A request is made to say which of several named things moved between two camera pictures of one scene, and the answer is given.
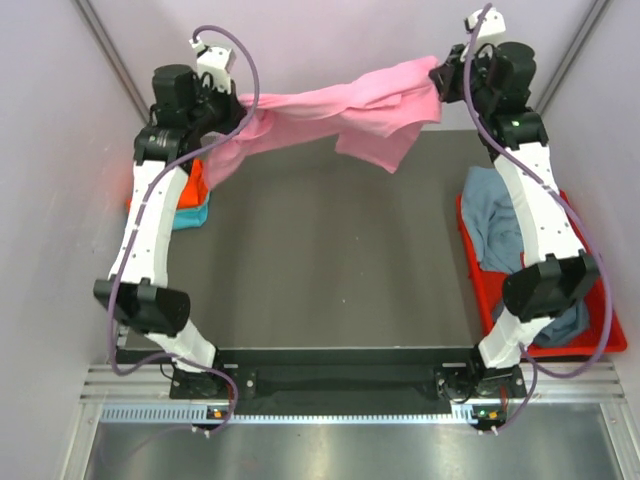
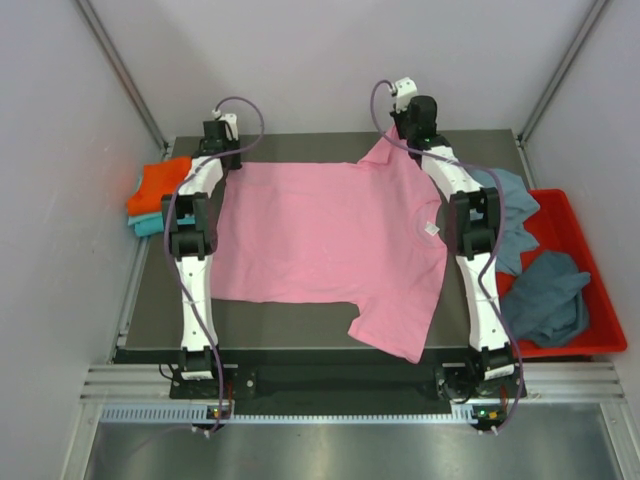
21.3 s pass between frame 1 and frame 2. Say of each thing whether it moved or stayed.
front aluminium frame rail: stayed
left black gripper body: moved
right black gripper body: moved
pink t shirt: moved
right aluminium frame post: stayed
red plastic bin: stayed
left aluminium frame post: stayed
